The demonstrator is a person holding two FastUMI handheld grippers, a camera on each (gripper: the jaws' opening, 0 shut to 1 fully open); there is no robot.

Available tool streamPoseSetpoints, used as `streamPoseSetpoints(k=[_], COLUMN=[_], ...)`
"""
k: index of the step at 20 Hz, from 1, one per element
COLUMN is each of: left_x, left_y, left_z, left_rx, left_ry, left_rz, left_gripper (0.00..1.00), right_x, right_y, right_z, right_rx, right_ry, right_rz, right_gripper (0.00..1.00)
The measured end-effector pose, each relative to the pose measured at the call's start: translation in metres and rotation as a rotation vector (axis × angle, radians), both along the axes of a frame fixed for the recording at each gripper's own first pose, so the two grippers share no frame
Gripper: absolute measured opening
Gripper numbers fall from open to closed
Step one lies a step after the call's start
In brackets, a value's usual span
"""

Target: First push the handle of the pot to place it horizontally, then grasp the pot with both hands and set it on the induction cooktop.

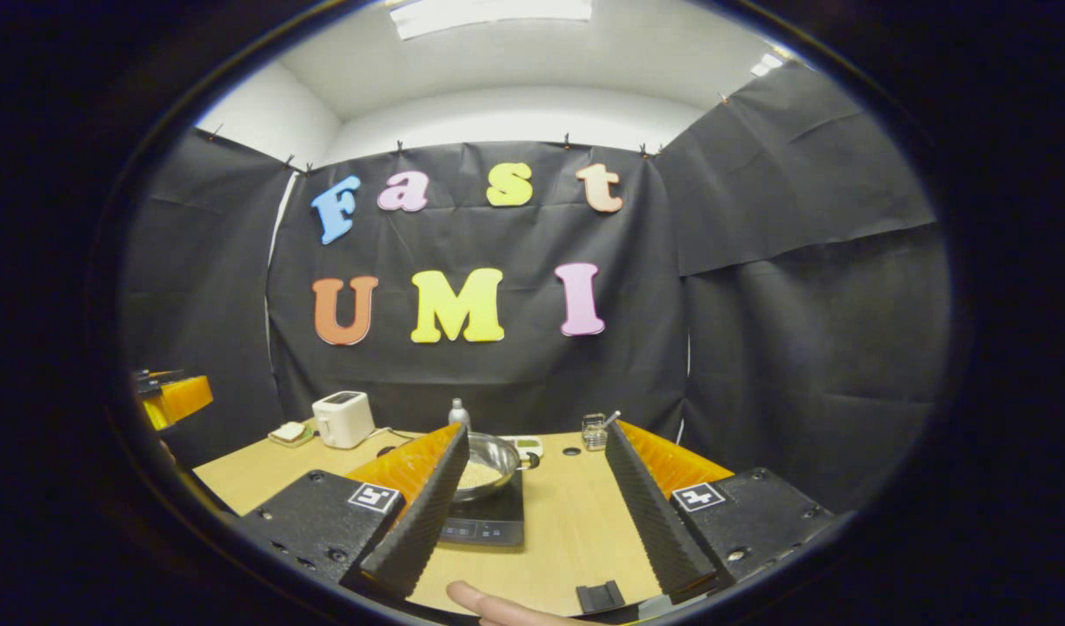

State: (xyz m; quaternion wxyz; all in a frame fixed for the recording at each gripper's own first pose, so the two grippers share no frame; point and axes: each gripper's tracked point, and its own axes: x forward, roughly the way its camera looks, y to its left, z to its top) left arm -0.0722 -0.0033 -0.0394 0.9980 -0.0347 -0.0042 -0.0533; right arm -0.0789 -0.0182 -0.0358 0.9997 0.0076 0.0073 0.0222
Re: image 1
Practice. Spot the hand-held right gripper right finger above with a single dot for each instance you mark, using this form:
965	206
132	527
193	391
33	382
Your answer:
645	513

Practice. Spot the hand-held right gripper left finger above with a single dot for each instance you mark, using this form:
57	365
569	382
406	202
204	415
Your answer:
423	522

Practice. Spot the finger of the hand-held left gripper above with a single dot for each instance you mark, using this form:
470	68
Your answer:
158	376
180	398

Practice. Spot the black induction cooktop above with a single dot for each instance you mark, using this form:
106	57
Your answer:
493	522

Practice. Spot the pile of soybeans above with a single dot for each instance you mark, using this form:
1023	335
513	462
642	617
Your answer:
482	476

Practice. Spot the silver bottle with printed label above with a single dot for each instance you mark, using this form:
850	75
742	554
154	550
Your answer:
459	417

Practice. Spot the sandwich with lettuce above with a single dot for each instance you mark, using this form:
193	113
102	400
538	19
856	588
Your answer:
289	430

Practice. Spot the white toaster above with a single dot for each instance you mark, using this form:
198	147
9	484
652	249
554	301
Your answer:
345	422

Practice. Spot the cream rectangular tray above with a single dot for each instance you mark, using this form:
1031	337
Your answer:
302	442

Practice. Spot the white divided plate with grains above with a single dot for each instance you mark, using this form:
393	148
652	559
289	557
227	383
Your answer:
530	446

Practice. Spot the small ceiling light panel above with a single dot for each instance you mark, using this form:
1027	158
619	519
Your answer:
767	63

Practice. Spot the large ceiling light panel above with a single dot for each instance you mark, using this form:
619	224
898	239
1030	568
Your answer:
489	13

